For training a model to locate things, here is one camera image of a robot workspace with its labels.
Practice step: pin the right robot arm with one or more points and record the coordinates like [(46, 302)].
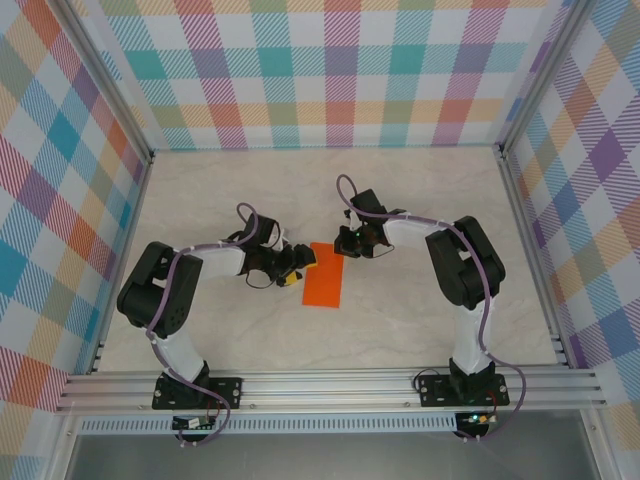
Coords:
[(470, 340)]

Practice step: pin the orange cloth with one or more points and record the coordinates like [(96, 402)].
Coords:
[(325, 285)]

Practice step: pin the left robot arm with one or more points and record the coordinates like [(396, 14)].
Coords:
[(182, 352)]

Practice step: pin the aluminium side rail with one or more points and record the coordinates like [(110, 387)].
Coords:
[(533, 260), (121, 265)]

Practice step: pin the black circuit board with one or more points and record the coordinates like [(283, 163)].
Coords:
[(192, 424)]

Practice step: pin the aluminium front rail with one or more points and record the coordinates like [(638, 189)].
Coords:
[(325, 387)]

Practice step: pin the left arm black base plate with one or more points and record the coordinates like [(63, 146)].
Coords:
[(227, 392)]

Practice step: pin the grey metal sheet panel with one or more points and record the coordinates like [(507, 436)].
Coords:
[(325, 457)]

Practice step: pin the circuit board with green light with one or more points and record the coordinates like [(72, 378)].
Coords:
[(480, 419)]

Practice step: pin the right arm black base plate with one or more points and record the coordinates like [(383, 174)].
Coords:
[(435, 392)]

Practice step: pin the aluminium corner post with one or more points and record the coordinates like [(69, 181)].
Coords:
[(111, 85), (545, 75)]

